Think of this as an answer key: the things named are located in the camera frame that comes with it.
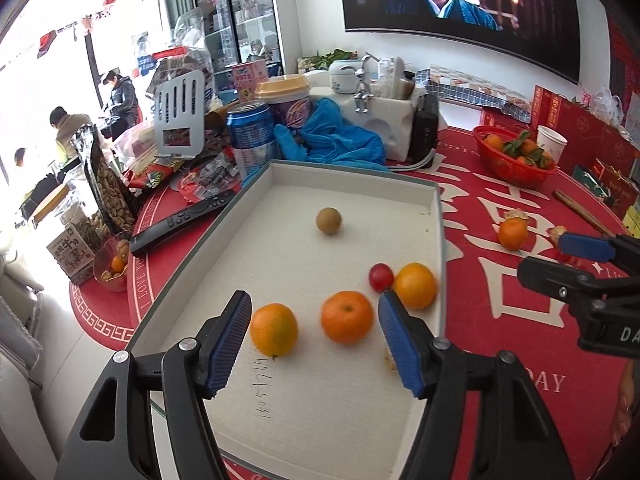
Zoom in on blue rubber gloves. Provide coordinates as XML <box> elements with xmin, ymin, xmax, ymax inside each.
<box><xmin>274</xmin><ymin>98</ymin><xmax>388</xmax><ymax>171</ymax></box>

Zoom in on wall television screen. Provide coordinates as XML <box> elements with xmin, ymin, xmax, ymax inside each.
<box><xmin>343</xmin><ymin>0</ymin><xmax>580</xmax><ymax>82</ymax></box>

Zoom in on blue drink can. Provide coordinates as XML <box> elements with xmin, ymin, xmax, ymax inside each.
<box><xmin>227</xmin><ymin>100</ymin><xmax>280</xmax><ymax>179</ymax></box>

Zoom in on red cherry tomato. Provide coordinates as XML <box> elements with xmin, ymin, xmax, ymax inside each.
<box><xmin>368</xmin><ymin>262</ymin><xmax>395</xmax><ymax>294</ymax></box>

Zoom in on red gift box stack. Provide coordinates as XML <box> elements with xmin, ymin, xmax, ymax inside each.
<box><xmin>480</xmin><ymin>86</ymin><xmax>639</xmax><ymax>218</ymax></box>

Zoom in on person right hand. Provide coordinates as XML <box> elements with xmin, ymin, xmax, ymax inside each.
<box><xmin>610</xmin><ymin>360</ymin><xmax>636</xmax><ymax>446</ymax></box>

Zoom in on white slotted spatula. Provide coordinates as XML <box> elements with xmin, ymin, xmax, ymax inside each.
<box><xmin>154</xmin><ymin>70</ymin><xmax>205</xmax><ymax>159</ymax></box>

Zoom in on brown longan fruit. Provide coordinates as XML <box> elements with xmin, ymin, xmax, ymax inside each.
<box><xmin>316</xmin><ymin>207</ymin><xmax>342</xmax><ymax>235</ymax></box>

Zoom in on purple milk tea cup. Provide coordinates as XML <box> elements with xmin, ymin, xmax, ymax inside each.
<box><xmin>255</xmin><ymin>74</ymin><xmax>310</xmax><ymax>130</ymax></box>

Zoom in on white foam box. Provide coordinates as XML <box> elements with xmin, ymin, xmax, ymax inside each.
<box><xmin>308</xmin><ymin>56</ymin><xmax>432</xmax><ymax>162</ymax></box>

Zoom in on dried husk fruit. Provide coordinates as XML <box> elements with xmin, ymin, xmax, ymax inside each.
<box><xmin>503</xmin><ymin>208</ymin><xmax>529</xmax><ymax>222</ymax></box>
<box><xmin>548</xmin><ymin>226</ymin><xmax>567</xmax><ymax>247</ymax></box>

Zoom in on yellow carton box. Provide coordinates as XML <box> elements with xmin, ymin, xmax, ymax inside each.
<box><xmin>623</xmin><ymin>206</ymin><xmax>640</xmax><ymax>238</ymax></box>

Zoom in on bag of nuts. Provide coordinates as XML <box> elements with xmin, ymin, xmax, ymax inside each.
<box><xmin>72</xmin><ymin>125</ymin><xmax>141</xmax><ymax>235</ymax></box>

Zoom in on grey white tray box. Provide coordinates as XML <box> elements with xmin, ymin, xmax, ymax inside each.
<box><xmin>130</xmin><ymin>162</ymin><xmax>445</xmax><ymax>479</ymax></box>

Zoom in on large orange mandarin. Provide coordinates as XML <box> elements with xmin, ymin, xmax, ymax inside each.
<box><xmin>498</xmin><ymin>217</ymin><xmax>528</xmax><ymax>252</ymax></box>

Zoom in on long wooden back scratcher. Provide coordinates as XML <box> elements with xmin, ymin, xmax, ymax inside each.
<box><xmin>552</xmin><ymin>190</ymin><xmax>614</xmax><ymax>237</ymax></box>

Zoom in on black remote control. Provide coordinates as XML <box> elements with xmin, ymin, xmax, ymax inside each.
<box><xmin>129</xmin><ymin>190</ymin><xmax>236</xmax><ymax>258</ymax></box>

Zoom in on black radio device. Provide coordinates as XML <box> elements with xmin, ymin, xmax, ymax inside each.
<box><xmin>408</xmin><ymin>93</ymin><xmax>439</xmax><ymax>168</ymax></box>

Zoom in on small orange kumquat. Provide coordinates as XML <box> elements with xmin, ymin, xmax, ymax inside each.
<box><xmin>250</xmin><ymin>304</ymin><xmax>298</xmax><ymax>360</ymax></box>
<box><xmin>393</xmin><ymin>262</ymin><xmax>438</xmax><ymax>311</ymax></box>

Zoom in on white floral paper cup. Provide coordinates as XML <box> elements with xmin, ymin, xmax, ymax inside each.
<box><xmin>537</xmin><ymin>125</ymin><xmax>567</xmax><ymax>164</ymax></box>

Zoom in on red plastic fruit basket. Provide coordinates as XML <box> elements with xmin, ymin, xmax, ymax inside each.
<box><xmin>473</xmin><ymin>125</ymin><xmax>558</xmax><ymax>188</ymax></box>

